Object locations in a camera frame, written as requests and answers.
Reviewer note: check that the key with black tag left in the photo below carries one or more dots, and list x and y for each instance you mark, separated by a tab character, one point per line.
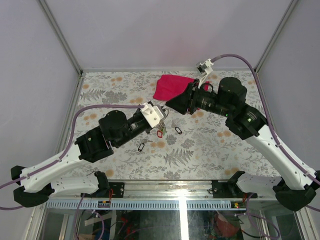
142	144

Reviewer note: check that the blue slotted cable duct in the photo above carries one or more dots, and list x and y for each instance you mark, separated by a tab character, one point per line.
121	204

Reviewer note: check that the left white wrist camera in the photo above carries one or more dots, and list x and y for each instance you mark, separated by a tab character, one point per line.
153	114

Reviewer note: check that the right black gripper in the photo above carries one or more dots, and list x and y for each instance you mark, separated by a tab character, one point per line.
186	99

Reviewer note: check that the right aluminium frame post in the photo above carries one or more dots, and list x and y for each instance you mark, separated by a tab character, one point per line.
276	34

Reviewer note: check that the floral patterned table mat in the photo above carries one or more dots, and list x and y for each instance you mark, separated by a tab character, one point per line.
205	150

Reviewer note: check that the folded red cloth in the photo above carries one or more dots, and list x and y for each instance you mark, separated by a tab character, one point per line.
170	86

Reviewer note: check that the aluminium front rail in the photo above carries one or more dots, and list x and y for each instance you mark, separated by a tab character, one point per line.
165	188

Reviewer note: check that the aluminium frame post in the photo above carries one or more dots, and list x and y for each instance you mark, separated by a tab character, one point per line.
276	34
60	36

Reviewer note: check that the keyring with coloured tags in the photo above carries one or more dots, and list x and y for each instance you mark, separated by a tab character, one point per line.
161	127

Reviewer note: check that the key with black tag centre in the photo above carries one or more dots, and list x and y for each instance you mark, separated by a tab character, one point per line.
176	127

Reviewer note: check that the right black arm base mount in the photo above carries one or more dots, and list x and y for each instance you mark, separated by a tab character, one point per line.
227	189

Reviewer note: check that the key with black tag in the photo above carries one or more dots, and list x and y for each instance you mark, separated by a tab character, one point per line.
176	127
142	144

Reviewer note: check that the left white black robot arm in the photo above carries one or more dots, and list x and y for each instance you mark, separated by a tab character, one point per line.
39	183

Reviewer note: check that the left aluminium frame post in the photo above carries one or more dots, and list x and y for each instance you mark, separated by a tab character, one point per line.
60	36

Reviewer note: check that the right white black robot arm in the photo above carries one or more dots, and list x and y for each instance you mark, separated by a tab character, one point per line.
296	186

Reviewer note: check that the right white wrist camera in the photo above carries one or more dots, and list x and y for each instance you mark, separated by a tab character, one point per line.
205	69

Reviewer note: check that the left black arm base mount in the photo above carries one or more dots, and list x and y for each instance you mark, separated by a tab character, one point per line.
116	191

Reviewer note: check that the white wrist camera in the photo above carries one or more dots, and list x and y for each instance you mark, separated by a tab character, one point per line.
153	114
205	69

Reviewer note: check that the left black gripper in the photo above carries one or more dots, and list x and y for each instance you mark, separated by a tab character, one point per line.
140	113

